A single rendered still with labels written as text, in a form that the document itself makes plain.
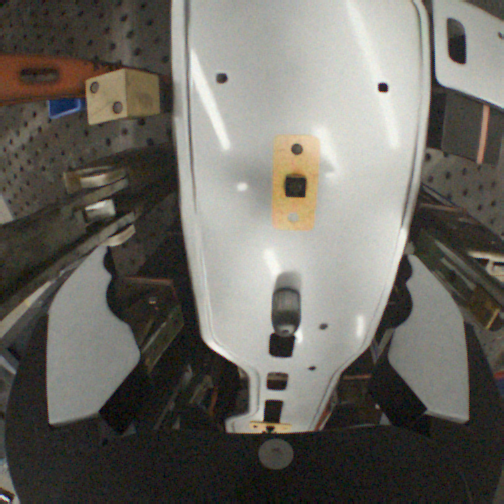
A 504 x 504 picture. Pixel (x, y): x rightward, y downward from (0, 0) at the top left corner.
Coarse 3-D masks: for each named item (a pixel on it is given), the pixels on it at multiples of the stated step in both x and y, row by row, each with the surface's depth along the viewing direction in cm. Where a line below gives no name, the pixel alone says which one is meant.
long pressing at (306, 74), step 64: (192, 0) 14; (256, 0) 14; (320, 0) 13; (384, 0) 12; (192, 64) 17; (256, 64) 17; (320, 64) 16; (384, 64) 15; (192, 128) 20; (256, 128) 19; (320, 128) 19; (384, 128) 18; (192, 192) 23; (256, 192) 22; (320, 192) 21; (384, 192) 21; (192, 256) 26; (256, 256) 25; (320, 256) 25; (384, 256) 24; (256, 320) 30; (320, 320) 29; (256, 384) 36; (320, 384) 35
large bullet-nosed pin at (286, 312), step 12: (276, 300) 26; (288, 300) 25; (300, 300) 27; (276, 312) 24; (288, 312) 24; (300, 312) 25; (276, 324) 24; (288, 324) 23; (300, 324) 24; (288, 336) 24
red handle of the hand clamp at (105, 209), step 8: (104, 200) 17; (112, 200) 17; (88, 208) 16; (96, 208) 17; (104, 208) 17; (112, 208) 17; (88, 216) 17; (96, 216) 17; (104, 216) 17; (112, 216) 18; (0, 224) 14; (8, 224) 14
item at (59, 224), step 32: (96, 192) 15; (32, 224) 11; (64, 224) 14; (96, 224) 17; (0, 256) 9; (32, 256) 12; (64, 256) 13; (0, 288) 10; (32, 288) 11; (0, 320) 9
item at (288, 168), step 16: (288, 144) 20; (304, 144) 19; (320, 144) 19; (288, 160) 20; (304, 160) 20; (288, 176) 20; (304, 176) 20; (272, 192) 22; (288, 192) 21; (304, 192) 20; (272, 208) 22; (288, 208) 22; (304, 208) 22; (272, 224) 23; (288, 224) 23; (304, 224) 23
